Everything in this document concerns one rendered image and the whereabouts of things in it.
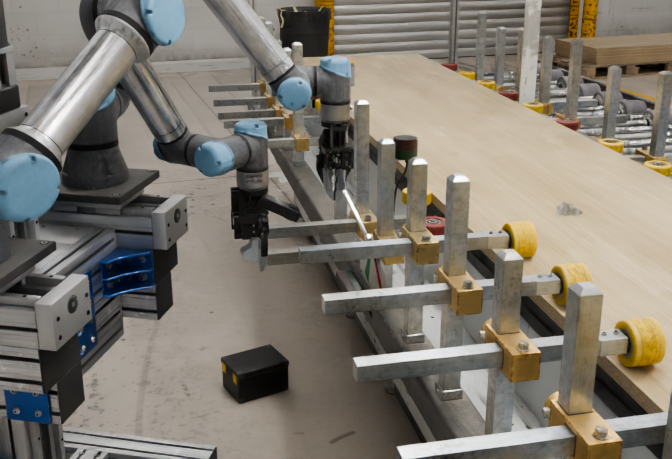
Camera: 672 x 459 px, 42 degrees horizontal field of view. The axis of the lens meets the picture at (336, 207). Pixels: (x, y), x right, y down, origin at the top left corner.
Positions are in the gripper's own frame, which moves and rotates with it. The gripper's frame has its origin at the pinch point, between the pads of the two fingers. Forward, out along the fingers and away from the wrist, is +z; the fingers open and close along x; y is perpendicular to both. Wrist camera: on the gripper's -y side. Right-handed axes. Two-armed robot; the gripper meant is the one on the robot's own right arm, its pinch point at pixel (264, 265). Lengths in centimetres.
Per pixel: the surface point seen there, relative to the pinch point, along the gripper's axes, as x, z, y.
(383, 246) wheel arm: 26.4, -13.0, -22.3
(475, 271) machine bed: 7, 3, -51
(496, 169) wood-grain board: -42, -7, -76
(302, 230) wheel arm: -23.6, 0.5, -13.5
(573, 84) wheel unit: -119, -16, -139
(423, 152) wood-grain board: -65, -7, -61
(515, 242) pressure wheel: 29, -12, -51
